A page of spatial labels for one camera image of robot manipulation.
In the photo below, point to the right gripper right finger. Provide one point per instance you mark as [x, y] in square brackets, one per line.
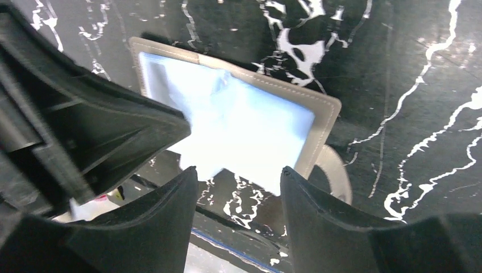
[327, 235]

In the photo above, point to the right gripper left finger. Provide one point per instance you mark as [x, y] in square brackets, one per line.
[149, 234]

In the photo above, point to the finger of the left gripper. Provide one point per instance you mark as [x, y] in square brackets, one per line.
[67, 134]

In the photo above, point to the aluminium frame rail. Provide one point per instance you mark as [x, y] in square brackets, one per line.
[240, 247]

